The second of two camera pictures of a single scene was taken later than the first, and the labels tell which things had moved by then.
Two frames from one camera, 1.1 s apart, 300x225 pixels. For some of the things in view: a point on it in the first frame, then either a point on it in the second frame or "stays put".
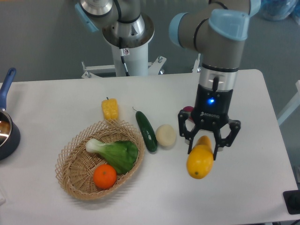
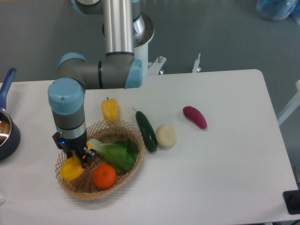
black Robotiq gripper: x=211 y=113 -> x=75 y=147
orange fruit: x=104 y=176 stays put
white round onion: x=165 y=135 stays put
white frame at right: x=294 y=104 stays put
